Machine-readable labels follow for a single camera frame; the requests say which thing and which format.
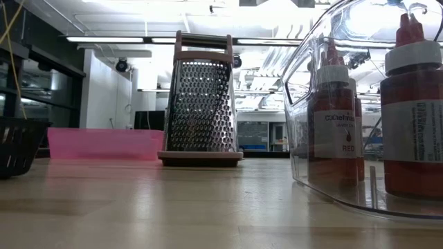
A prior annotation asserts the clear plastic container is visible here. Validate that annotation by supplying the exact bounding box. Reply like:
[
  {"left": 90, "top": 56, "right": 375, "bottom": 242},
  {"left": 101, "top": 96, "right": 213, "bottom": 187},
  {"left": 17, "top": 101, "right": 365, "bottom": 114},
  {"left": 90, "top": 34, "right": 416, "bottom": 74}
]
[{"left": 280, "top": 0, "right": 443, "bottom": 221}]

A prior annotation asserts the black aluminium table frame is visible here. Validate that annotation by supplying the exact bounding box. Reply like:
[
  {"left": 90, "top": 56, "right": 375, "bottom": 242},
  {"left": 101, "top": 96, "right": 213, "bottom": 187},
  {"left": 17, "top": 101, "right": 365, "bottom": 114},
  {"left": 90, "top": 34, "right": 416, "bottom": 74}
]
[{"left": 34, "top": 147, "right": 291, "bottom": 159}]

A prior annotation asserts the pink plastic bin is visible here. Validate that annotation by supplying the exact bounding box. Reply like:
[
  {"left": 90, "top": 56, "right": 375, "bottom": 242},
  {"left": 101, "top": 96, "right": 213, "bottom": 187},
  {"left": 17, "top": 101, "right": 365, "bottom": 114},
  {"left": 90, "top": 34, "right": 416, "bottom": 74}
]
[{"left": 47, "top": 127, "right": 165, "bottom": 161}]

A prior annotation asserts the black monitor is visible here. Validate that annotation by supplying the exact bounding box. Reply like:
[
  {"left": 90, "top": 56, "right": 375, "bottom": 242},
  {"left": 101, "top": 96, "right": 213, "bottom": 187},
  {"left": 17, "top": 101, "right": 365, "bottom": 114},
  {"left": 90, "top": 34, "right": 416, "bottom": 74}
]
[{"left": 134, "top": 110, "right": 166, "bottom": 131}]

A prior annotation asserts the black plastic basket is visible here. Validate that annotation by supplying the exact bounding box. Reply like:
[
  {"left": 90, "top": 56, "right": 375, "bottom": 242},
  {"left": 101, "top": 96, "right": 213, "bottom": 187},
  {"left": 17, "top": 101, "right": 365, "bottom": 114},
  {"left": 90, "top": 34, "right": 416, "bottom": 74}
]
[{"left": 0, "top": 116, "right": 53, "bottom": 180}]

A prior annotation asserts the yellow extension cable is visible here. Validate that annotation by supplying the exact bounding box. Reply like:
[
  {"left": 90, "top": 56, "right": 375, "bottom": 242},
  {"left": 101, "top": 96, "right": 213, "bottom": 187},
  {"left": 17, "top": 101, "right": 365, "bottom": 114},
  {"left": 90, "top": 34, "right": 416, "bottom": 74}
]
[{"left": 0, "top": 0, "right": 28, "bottom": 120}]

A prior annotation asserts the pink steel box grater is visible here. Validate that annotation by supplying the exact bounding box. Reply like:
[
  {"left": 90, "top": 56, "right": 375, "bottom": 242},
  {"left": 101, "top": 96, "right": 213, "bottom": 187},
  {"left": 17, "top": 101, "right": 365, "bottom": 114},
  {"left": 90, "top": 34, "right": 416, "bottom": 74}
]
[{"left": 156, "top": 30, "right": 244, "bottom": 169}]

